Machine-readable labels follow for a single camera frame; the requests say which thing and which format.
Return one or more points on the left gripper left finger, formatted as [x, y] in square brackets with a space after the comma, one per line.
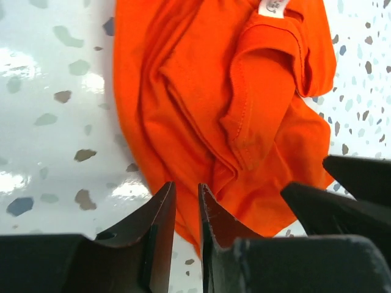
[133, 255]

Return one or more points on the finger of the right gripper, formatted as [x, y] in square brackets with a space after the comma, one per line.
[321, 213]
[364, 178]

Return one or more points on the orange t shirt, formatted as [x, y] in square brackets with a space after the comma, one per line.
[213, 92]

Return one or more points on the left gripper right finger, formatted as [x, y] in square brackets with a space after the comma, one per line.
[219, 229]

